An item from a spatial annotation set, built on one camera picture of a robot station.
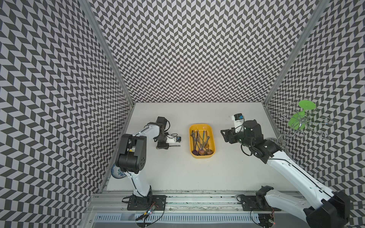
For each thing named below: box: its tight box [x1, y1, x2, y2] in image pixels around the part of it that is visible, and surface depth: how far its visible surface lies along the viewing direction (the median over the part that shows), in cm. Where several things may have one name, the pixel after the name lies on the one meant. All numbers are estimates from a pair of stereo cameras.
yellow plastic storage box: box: [189, 123, 216, 159], surface depth 95 cm
